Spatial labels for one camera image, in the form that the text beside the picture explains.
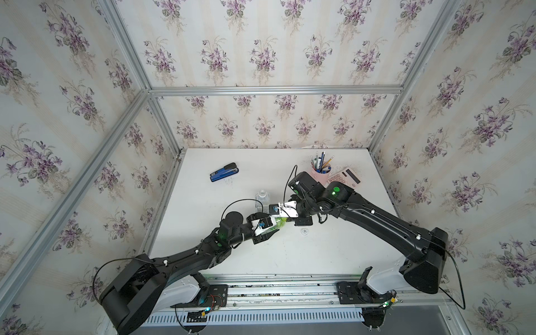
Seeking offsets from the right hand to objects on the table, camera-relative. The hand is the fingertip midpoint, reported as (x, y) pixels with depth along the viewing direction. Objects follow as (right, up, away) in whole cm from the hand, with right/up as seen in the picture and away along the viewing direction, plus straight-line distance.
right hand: (291, 211), depth 74 cm
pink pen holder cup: (+18, +11, +25) cm, 33 cm away
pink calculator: (+32, +12, +32) cm, 47 cm away
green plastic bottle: (-4, -5, +4) cm, 7 cm away
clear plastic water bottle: (-11, +3, +7) cm, 13 cm away
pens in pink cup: (+17, +17, +27) cm, 36 cm away
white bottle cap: (+7, -12, +14) cm, 19 cm away
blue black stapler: (-29, +15, +33) cm, 47 cm away
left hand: (-5, -5, +3) cm, 8 cm away
